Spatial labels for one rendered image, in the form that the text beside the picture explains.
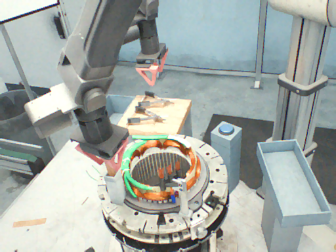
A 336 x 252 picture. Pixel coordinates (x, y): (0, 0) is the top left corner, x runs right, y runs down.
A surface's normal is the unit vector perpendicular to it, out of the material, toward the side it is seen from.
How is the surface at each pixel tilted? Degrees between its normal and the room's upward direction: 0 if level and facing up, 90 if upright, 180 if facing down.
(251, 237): 0
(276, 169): 0
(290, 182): 0
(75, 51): 74
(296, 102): 90
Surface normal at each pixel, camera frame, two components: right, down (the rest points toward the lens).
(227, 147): -0.63, 0.52
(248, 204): -0.09, -0.78
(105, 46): 0.52, 0.76
